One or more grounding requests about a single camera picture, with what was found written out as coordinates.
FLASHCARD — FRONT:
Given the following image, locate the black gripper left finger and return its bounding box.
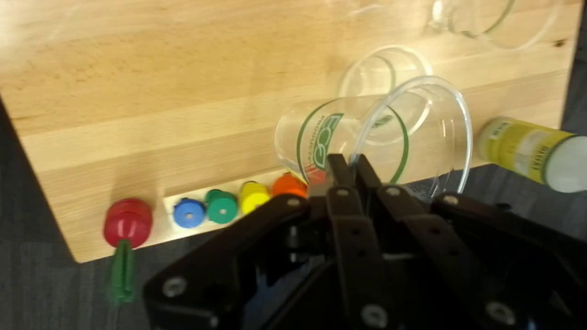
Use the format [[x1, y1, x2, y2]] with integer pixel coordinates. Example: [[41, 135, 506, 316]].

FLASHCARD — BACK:
[[143, 153, 424, 330]]

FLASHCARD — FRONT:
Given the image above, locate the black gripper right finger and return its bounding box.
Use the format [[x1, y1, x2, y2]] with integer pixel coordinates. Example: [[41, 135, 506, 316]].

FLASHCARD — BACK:
[[351, 155, 587, 330]]

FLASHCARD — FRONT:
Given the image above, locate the clear plastic cup green logo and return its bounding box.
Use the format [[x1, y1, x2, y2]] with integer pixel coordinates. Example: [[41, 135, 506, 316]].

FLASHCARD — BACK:
[[424, 0, 560, 52], [272, 74, 477, 204], [338, 45, 435, 127]]

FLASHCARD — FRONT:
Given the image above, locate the orange toy peg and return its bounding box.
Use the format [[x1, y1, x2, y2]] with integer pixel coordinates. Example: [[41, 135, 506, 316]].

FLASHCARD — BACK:
[[270, 171, 310, 203]]

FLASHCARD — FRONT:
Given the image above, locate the yellow toy peg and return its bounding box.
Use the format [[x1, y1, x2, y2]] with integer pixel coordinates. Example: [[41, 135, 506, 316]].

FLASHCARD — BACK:
[[237, 179, 272, 217]]

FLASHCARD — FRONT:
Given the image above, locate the yellow liquid spray bottle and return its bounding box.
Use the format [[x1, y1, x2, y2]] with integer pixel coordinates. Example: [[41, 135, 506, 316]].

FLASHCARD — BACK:
[[475, 116, 587, 197]]

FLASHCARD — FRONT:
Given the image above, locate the green toy peg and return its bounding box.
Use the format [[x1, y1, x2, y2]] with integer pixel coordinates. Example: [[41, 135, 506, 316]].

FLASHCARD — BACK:
[[204, 188, 240, 226]]

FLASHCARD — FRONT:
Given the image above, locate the blue toy peg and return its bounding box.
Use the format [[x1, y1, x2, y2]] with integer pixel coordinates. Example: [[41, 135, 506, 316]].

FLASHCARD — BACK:
[[171, 197, 207, 232]]

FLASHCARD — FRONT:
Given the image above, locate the colourful toy block row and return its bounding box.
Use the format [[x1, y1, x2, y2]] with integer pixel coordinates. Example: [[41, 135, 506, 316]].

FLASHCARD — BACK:
[[160, 171, 314, 237]]

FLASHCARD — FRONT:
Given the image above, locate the red toy fruit green stem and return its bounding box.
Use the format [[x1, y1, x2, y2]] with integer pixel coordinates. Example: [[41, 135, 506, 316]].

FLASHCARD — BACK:
[[101, 197, 154, 309]]

